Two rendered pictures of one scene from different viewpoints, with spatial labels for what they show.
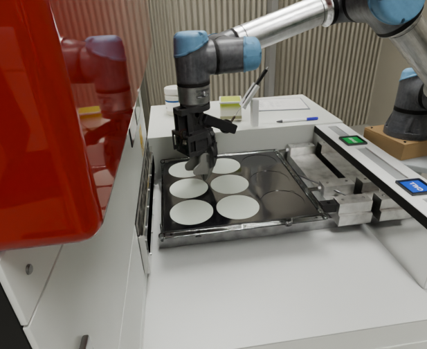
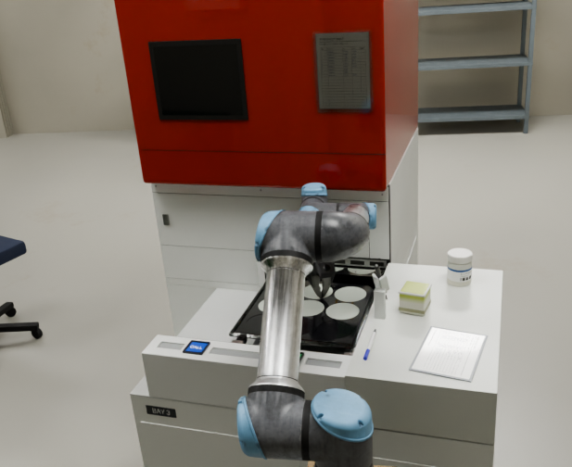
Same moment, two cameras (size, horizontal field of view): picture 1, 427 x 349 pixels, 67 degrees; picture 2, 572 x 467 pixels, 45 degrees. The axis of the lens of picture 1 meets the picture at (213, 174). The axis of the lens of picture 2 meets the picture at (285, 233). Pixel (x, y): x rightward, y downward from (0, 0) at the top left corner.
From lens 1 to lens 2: 234 cm
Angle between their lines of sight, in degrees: 99
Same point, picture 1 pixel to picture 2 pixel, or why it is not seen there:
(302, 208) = (247, 328)
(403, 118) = not seen: hidden behind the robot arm
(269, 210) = (257, 314)
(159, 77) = not seen: outside the picture
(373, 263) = not seen: hidden behind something
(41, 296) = (158, 193)
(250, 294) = (222, 319)
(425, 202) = (181, 343)
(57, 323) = (159, 201)
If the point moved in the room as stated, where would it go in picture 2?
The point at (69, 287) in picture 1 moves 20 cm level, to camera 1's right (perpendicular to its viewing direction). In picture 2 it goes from (168, 201) to (133, 223)
